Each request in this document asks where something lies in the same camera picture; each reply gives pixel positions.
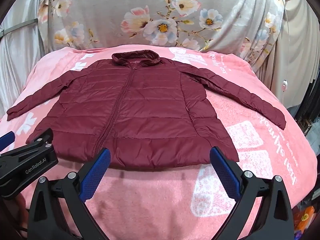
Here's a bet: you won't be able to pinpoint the pink printed blanket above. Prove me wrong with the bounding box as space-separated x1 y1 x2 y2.
0 44 314 240

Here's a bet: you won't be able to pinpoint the dark hanging clothes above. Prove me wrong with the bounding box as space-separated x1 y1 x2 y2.
296 64 320 157

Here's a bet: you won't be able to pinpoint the grey curtain tie strap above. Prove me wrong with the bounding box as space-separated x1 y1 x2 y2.
0 19 38 37

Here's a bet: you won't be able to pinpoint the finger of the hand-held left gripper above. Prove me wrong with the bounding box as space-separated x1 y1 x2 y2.
24 128 54 151
0 131 15 146

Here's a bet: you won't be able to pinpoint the beige curtain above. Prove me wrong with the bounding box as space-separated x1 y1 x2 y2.
250 0 320 108

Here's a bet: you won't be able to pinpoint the grey floral bed sheet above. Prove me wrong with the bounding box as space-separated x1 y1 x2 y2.
37 0 286 53

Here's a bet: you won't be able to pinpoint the orange patterned packet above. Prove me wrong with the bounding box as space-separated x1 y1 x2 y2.
293 204 315 232

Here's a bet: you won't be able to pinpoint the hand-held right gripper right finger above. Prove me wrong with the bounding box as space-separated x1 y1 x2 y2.
209 146 294 240

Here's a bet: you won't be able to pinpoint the maroon quilted puffer jacket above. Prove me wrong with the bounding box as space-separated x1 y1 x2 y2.
7 50 287 169

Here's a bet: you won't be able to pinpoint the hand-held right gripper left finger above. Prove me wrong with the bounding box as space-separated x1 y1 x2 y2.
26 148 112 240

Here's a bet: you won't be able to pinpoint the silver satin curtain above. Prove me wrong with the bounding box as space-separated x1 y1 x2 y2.
0 0 55 114

